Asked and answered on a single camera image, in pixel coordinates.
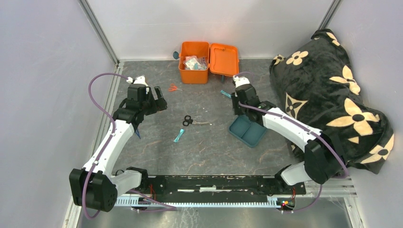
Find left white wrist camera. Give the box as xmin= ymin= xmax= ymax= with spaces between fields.
xmin=126 ymin=75 xmax=150 ymax=94

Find black handled scissors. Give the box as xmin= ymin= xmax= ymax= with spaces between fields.
xmin=182 ymin=115 xmax=211 ymax=127

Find orange medicine kit box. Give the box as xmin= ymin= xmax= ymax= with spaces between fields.
xmin=178 ymin=41 xmax=240 ymax=84

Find teal sachet by gauze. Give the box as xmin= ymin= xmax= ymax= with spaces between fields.
xmin=174 ymin=129 xmax=185 ymax=143

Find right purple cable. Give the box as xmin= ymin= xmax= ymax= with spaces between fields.
xmin=234 ymin=71 xmax=350 ymax=213

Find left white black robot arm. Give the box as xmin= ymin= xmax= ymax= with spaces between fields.
xmin=69 ymin=83 xmax=167 ymax=212

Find teal plastic tray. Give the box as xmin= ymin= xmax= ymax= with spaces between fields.
xmin=228 ymin=115 xmax=267 ymax=148

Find black mounting base rail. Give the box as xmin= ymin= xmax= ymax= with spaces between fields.
xmin=136 ymin=175 xmax=307 ymax=203

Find teal knob behind box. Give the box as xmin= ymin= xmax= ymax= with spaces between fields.
xmin=173 ymin=51 xmax=180 ymax=60

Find blue tweezers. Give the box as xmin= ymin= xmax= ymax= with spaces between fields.
xmin=134 ymin=129 xmax=141 ymax=139

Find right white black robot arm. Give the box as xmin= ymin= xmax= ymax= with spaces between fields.
xmin=231 ymin=83 xmax=348 ymax=194

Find black floral blanket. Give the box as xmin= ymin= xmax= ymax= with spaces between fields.
xmin=269 ymin=29 xmax=394 ymax=174

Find orange handled small scissors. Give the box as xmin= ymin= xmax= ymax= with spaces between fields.
xmin=168 ymin=84 xmax=182 ymax=92

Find teal sachet near gloves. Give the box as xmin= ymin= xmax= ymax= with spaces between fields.
xmin=220 ymin=90 xmax=231 ymax=99

